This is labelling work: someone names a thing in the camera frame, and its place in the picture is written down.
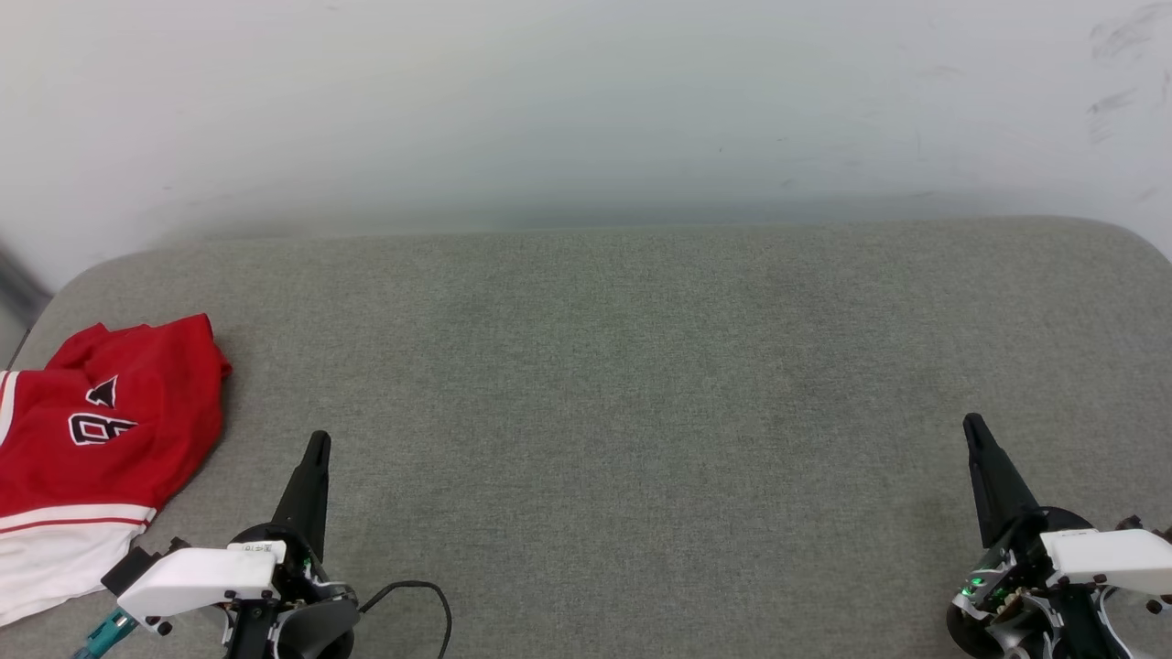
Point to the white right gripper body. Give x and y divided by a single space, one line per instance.
1099 558

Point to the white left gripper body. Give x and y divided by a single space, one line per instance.
201 578

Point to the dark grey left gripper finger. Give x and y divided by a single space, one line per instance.
307 499

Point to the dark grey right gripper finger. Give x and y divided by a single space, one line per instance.
998 490

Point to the red white basketball jersey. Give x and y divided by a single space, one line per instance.
110 467

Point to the grey fabric sofa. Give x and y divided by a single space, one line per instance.
641 412

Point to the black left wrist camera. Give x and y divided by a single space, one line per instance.
128 569

